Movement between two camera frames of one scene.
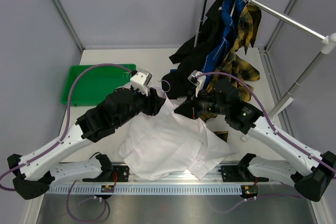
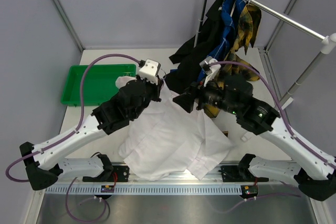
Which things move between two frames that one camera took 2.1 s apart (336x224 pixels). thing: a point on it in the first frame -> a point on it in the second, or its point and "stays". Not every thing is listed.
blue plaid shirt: (232, 6) stays
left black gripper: (153, 103) -> (156, 87)
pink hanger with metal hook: (169, 88) -> (164, 78)
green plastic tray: (93, 85) stays
